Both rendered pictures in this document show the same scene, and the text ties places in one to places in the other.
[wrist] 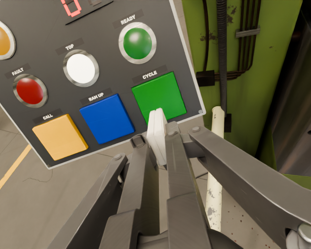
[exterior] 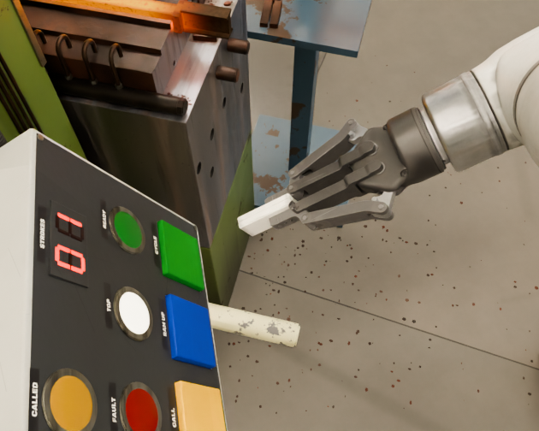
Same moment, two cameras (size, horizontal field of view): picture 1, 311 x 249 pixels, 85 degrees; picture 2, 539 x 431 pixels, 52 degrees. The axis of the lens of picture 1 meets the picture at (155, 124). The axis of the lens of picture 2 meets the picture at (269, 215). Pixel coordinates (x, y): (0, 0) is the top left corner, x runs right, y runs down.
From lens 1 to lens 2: 58 cm
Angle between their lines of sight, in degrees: 59
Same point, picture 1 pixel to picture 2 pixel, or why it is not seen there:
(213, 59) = not seen: hidden behind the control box
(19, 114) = not seen: outside the picture
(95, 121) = (192, 345)
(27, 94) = (146, 417)
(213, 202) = (260, 322)
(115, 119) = (193, 318)
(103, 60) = (131, 279)
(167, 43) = (133, 204)
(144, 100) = (180, 268)
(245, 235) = (281, 360)
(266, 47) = not seen: hidden behind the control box
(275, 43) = (65, 138)
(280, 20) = (53, 116)
